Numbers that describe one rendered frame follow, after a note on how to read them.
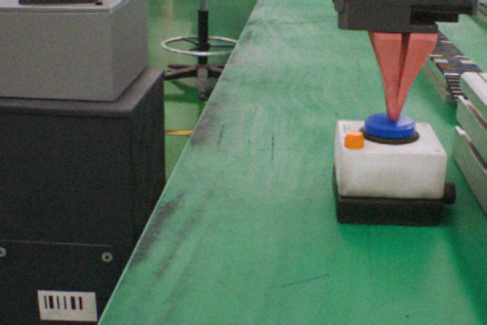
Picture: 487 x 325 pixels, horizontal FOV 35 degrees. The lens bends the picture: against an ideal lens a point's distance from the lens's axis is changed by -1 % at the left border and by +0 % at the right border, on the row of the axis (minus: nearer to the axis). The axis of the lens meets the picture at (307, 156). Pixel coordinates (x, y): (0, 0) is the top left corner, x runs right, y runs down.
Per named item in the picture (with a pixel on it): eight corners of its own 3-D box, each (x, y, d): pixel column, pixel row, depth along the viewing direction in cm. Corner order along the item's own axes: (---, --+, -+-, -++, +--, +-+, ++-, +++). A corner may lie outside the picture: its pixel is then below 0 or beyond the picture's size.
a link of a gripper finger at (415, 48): (430, 132, 57) (441, 6, 54) (333, 129, 57) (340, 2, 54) (416, 107, 64) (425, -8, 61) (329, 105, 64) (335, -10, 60)
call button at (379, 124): (360, 133, 63) (362, 109, 62) (409, 135, 63) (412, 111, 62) (365, 149, 59) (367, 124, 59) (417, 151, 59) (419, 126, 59)
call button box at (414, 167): (331, 184, 67) (335, 115, 65) (442, 188, 67) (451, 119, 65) (337, 223, 59) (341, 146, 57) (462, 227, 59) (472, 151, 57)
